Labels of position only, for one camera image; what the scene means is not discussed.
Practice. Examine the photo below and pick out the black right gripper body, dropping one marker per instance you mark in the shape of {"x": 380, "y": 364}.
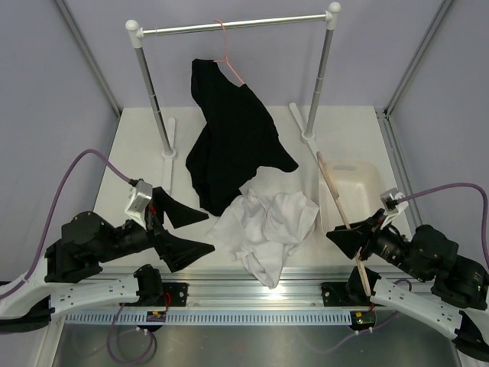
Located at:
{"x": 377, "y": 221}

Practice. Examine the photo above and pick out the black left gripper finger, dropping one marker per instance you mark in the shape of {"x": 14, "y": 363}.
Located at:
{"x": 179, "y": 253}
{"x": 179, "y": 214}

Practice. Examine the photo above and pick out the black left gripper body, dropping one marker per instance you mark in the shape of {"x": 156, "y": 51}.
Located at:
{"x": 152, "y": 219}

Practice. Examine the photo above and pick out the beige wooden hanger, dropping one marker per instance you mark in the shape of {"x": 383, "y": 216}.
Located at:
{"x": 335, "y": 196}

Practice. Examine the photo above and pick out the white t shirt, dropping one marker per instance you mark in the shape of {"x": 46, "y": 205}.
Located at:
{"x": 262, "y": 232}

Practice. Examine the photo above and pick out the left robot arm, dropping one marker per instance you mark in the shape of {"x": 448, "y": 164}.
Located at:
{"x": 87, "y": 242}

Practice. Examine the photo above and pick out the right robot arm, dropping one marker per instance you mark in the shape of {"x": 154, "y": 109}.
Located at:
{"x": 459, "y": 284}

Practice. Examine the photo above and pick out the black t shirt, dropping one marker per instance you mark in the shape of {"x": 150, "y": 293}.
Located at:
{"x": 239, "y": 136}

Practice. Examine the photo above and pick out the white plastic bin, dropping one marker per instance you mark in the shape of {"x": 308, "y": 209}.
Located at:
{"x": 359, "y": 187}

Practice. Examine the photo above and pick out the silver clothes rack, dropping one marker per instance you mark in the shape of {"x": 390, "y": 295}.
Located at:
{"x": 167, "y": 128}

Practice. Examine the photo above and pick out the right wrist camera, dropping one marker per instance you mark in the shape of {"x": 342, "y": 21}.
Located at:
{"x": 392, "y": 201}

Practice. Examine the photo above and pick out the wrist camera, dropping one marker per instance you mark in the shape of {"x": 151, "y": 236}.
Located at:
{"x": 392, "y": 201}
{"x": 139, "y": 197}

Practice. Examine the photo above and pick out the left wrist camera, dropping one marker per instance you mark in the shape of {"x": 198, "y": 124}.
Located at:
{"x": 139, "y": 197}

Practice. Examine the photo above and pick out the aluminium rail base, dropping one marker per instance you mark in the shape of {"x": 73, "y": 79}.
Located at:
{"x": 209, "y": 289}

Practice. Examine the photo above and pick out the white slotted cable duct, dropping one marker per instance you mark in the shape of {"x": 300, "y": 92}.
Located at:
{"x": 212, "y": 318}

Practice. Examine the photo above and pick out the pink wire hanger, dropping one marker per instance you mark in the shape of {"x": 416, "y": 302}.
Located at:
{"x": 225, "y": 59}

